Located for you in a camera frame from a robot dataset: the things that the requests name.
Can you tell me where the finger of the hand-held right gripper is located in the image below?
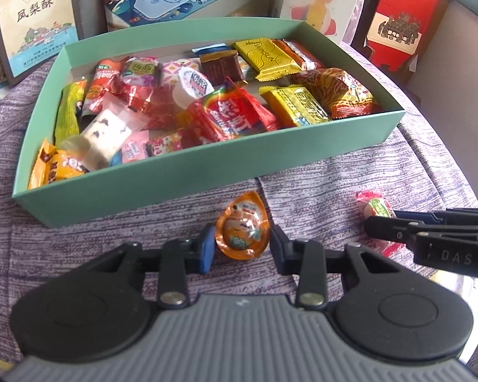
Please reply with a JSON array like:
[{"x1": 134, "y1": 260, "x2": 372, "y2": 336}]
[
  {"x1": 364, "y1": 216, "x2": 420, "y2": 253},
  {"x1": 394, "y1": 207, "x2": 478, "y2": 229}
]

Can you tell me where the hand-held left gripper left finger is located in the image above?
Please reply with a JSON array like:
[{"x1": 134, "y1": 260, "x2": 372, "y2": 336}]
[{"x1": 104, "y1": 225, "x2": 216, "y2": 309}]

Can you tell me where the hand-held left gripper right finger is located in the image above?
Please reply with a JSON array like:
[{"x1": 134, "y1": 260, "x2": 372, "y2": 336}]
[{"x1": 272, "y1": 226, "x2": 407, "y2": 310}]

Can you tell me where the red green candy packet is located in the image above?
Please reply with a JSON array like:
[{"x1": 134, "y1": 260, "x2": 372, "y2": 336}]
[{"x1": 354, "y1": 190, "x2": 403, "y2": 256}]

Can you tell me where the orange egg shaped snack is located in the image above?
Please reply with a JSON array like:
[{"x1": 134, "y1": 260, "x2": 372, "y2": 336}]
[{"x1": 215, "y1": 191, "x2": 271, "y2": 260}]

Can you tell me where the green cardboard box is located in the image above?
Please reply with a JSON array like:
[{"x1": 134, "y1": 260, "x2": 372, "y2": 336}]
[{"x1": 11, "y1": 16, "x2": 406, "y2": 229}]

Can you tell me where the small red packet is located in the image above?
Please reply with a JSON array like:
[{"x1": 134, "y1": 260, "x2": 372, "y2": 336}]
[{"x1": 145, "y1": 137, "x2": 184, "y2": 160}]

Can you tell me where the small pink candy packet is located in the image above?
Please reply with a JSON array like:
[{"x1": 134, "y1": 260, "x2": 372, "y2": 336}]
[{"x1": 112, "y1": 131, "x2": 152, "y2": 164}]

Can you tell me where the rainbow candy packet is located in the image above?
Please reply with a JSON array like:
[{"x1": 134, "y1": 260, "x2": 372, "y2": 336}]
[{"x1": 175, "y1": 88, "x2": 279, "y2": 146}]

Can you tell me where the orange noodle snack bag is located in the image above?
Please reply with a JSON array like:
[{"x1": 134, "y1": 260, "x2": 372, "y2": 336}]
[{"x1": 291, "y1": 67, "x2": 383, "y2": 120}]

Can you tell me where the small yellow biscuit packet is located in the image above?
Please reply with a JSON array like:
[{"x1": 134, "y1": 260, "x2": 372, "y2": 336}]
[{"x1": 259, "y1": 85, "x2": 331, "y2": 128}]

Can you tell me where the red foil packet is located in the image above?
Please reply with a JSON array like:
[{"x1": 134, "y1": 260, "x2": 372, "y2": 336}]
[{"x1": 107, "y1": 75, "x2": 200, "y2": 132}]

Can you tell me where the white translucent packet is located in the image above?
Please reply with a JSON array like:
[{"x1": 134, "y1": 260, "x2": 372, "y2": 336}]
[{"x1": 60, "y1": 107, "x2": 138, "y2": 172}]

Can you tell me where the white jelly cup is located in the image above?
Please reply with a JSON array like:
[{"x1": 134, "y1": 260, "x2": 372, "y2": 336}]
[{"x1": 171, "y1": 67, "x2": 216, "y2": 108}]

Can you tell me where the dark brown chocolate packet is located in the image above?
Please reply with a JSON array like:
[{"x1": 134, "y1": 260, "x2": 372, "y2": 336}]
[{"x1": 199, "y1": 51, "x2": 250, "y2": 84}]

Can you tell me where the yellow orange packet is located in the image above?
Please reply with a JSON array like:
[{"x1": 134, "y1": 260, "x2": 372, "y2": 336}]
[{"x1": 27, "y1": 139, "x2": 58, "y2": 189}]

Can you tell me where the pink white patterned packet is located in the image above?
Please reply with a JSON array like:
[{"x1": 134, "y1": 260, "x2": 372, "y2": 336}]
[{"x1": 159, "y1": 59, "x2": 202, "y2": 86}]

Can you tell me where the yellow green packet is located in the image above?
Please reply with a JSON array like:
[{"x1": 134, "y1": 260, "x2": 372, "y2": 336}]
[{"x1": 54, "y1": 80, "x2": 88, "y2": 146}]

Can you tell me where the orange red snack packet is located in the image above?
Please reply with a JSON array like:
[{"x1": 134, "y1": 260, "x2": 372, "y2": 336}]
[{"x1": 273, "y1": 39, "x2": 325, "y2": 73}]

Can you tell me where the pink green candy packet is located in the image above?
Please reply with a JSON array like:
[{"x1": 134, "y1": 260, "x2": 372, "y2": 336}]
[{"x1": 119, "y1": 56, "x2": 162, "y2": 88}]

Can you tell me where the large yellow wafer packet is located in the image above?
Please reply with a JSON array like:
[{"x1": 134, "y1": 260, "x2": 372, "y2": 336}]
[{"x1": 233, "y1": 38, "x2": 307, "y2": 82}]

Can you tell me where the orange packet green label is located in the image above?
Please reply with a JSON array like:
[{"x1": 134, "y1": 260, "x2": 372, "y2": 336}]
[{"x1": 82, "y1": 58, "x2": 128, "y2": 116}]

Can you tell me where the blue white biscuit packet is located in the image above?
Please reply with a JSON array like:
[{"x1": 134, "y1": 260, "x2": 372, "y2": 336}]
[{"x1": 191, "y1": 43, "x2": 228, "y2": 54}]

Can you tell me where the purple striped tablecloth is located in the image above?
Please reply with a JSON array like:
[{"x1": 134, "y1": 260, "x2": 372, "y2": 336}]
[{"x1": 0, "y1": 40, "x2": 478, "y2": 351}]

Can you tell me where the red gift box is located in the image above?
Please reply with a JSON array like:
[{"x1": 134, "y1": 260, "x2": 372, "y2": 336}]
[{"x1": 360, "y1": 0, "x2": 451, "y2": 74}]

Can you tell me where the white duck toy box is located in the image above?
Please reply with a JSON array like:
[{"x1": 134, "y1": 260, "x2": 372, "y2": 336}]
[{"x1": 279, "y1": 0, "x2": 369, "y2": 46}]

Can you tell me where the brown framed pastry box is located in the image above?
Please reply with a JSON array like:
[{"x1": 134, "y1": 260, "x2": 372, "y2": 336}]
[{"x1": 0, "y1": 0, "x2": 84, "y2": 87}]

